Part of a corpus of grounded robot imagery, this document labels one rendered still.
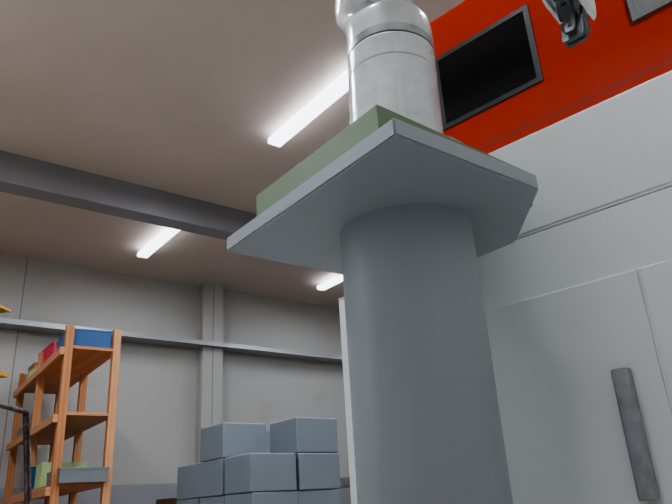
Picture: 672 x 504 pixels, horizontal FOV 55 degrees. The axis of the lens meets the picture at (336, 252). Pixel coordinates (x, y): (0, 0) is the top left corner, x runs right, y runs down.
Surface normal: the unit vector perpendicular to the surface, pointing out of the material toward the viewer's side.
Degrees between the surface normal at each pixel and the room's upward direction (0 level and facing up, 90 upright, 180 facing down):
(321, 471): 90
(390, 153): 180
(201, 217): 90
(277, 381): 90
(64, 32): 180
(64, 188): 90
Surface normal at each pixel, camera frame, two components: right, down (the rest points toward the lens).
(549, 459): -0.70, -0.23
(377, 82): -0.47, -0.33
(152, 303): 0.60, -0.33
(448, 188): 0.06, 0.93
